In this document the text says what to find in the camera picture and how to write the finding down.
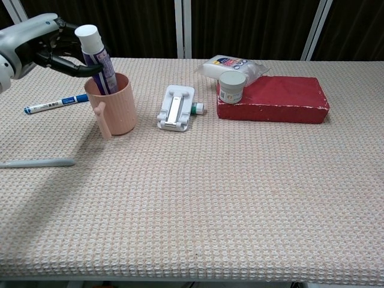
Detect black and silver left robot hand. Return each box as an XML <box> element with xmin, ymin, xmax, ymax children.
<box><xmin>0</xmin><ymin>13</ymin><xmax>106</xmax><ymax>80</ymax></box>

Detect purple toothpaste tube white cap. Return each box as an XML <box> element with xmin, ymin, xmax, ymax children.
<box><xmin>74</xmin><ymin>25</ymin><xmax>119</xmax><ymax>95</ymax></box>

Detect grey toothbrush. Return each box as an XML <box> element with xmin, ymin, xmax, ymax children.
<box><xmin>0</xmin><ymin>158</ymin><xmax>76</xmax><ymax>169</ymax></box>

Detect pink ribbed plastic cup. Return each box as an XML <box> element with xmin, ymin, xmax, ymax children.
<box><xmin>83</xmin><ymin>73</ymin><xmax>138</xmax><ymax>139</ymax></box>

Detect small green and white tube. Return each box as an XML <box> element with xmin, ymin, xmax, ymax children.
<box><xmin>190</xmin><ymin>101</ymin><xmax>207</xmax><ymax>116</ymax></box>

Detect blue and white marker pen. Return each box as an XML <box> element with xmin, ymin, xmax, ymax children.
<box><xmin>23</xmin><ymin>93</ymin><xmax>90</xmax><ymax>115</ymax></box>

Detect dark brown curtain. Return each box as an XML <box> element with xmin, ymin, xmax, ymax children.
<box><xmin>0</xmin><ymin>0</ymin><xmax>384</xmax><ymax>62</ymax></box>

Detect white folding phone stand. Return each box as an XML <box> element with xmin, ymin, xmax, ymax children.
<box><xmin>156</xmin><ymin>84</ymin><xmax>196</xmax><ymax>132</ymax></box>

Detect clear packet of white pads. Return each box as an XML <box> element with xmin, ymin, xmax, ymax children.
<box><xmin>194</xmin><ymin>55</ymin><xmax>271</xmax><ymax>88</ymax></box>

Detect small white cream jar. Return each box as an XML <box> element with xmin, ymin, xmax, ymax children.
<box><xmin>218</xmin><ymin>71</ymin><xmax>247</xmax><ymax>105</ymax></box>

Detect beige waffle table cloth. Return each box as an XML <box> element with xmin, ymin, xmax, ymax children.
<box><xmin>0</xmin><ymin>56</ymin><xmax>384</xmax><ymax>283</ymax></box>

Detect red brick block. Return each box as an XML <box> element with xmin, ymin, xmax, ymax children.
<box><xmin>216</xmin><ymin>75</ymin><xmax>330</xmax><ymax>124</ymax></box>

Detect white slanted frame post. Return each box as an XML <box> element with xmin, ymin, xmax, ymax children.
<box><xmin>1</xmin><ymin>0</ymin><xmax>29</xmax><ymax>24</ymax></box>
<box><xmin>301</xmin><ymin>0</ymin><xmax>334</xmax><ymax>61</ymax></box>

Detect white upright frame post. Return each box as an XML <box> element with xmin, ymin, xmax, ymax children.
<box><xmin>183</xmin><ymin>0</ymin><xmax>193</xmax><ymax>59</ymax></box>
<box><xmin>175</xmin><ymin>0</ymin><xmax>184</xmax><ymax>59</ymax></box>

